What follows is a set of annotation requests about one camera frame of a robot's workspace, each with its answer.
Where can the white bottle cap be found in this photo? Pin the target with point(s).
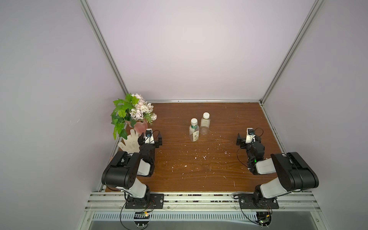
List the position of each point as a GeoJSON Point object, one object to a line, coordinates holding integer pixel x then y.
{"type": "Point", "coordinates": [194, 121]}
{"type": "Point", "coordinates": [206, 115]}

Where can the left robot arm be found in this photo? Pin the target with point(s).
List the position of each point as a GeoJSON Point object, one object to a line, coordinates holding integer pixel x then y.
{"type": "Point", "coordinates": [136, 158]}

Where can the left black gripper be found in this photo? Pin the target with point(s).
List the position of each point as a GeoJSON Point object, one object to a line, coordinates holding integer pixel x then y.
{"type": "Point", "coordinates": [156, 144]}

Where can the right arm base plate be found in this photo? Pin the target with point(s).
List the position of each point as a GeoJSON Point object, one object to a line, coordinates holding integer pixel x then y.
{"type": "Point", "coordinates": [258, 201]}

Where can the right electronics board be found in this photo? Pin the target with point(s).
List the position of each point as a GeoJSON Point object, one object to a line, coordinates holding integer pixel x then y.
{"type": "Point", "coordinates": [263, 219]}

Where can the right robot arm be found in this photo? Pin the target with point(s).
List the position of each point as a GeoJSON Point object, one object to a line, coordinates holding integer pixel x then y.
{"type": "Point", "coordinates": [293, 173]}

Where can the pink glass vase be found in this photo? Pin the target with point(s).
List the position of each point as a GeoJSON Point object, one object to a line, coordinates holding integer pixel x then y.
{"type": "Point", "coordinates": [140, 127]}

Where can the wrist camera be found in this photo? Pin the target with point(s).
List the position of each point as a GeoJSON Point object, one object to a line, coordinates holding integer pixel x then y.
{"type": "Point", "coordinates": [149, 139]}
{"type": "Point", "coordinates": [250, 136]}

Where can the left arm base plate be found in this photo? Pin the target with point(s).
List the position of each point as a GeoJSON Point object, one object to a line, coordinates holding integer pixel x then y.
{"type": "Point", "coordinates": [150, 201]}

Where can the electronics board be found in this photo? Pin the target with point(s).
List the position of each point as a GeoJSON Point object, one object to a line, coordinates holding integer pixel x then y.
{"type": "Point", "coordinates": [141, 220]}
{"type": "Point", "coordinates": [263, 219]}

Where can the left electronics board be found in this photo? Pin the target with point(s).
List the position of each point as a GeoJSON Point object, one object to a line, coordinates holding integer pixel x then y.
{"type": "Point", "coordinates": [141, 220]}

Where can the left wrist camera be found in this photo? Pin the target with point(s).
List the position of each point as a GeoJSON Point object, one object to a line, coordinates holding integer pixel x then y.
{"type": "Point", "coordinates": [149, 139]}

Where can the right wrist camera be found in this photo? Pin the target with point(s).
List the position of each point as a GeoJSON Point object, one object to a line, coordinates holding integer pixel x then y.
{"type": "Point", "coordinates": [250, 136]}

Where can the aluminium front rail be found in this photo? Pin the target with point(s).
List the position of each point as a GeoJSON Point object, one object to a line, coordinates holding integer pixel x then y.
{"type": "Point", "coordinates": [228, 201]}

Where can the labelled clear plastic bottle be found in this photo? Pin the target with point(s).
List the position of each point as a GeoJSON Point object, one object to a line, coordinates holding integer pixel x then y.
{"type": "Point", "coordinates": [194, 132]}

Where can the artificial flower bouquet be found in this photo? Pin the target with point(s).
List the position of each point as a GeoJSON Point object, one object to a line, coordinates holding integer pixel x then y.
{"type": "Point", "coordinates": [128, 111]}

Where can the white knitted work glove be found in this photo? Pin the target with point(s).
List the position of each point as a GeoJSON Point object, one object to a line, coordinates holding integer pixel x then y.
{"type": "Point", "coordinates": [130, 145]}

